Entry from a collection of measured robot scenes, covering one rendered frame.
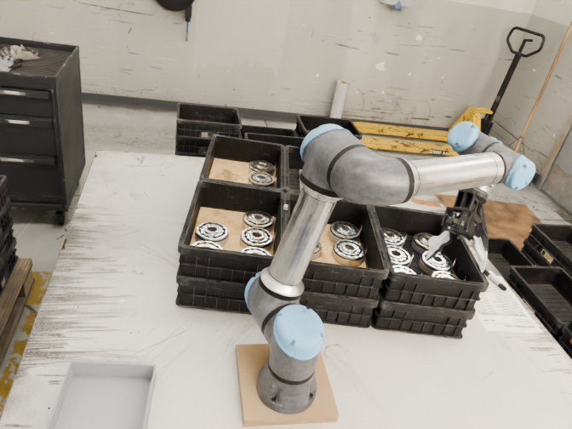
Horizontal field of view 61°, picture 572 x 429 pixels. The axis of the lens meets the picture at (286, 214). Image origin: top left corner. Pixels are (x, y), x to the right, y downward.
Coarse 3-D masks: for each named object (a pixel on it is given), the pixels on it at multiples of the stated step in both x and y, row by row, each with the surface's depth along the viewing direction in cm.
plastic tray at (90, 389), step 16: (80, 368) 117; (96, 368) 118; (112, 368) 118; (128, 368) 119; (144, 368) 119; (64, 384) 111; (80, 384) 117; (96, 384) 117; (112, 384) 118; (128, 384) 119; (144, 384) 120; (64, 400) 112; (80, 400) 113; (96, 400) 114; (112, 400) 114; (128, 400) 115; (144, 400) 116; (64, 416) 109; (80, 416) 110; (96, 416) 110; (112, 416) 111; (128, 416) 112; (144, 416) 112
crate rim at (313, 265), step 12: (288, 192) 167; (288, 204) 163; (360, 204) 170; (288, 216) 154; (372, 216) 163; (372, 228) 157; (312, 264) 135; (324, 264) 136; (336, 264) 137; (384, 264) 140; (360, 276) 137; (372, 276) 137; (384, 276) 137
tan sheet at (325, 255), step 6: (324, 234) 167; (324, 240) 164; (330, 240) 165; (324, 246) 161; (330, 246) 162; (324, 252) 158; (330, 252) 159; (318, 258) 155; (324, 258) 155; (330, 258) 156; (342, 264) 154; (360, 264) 156
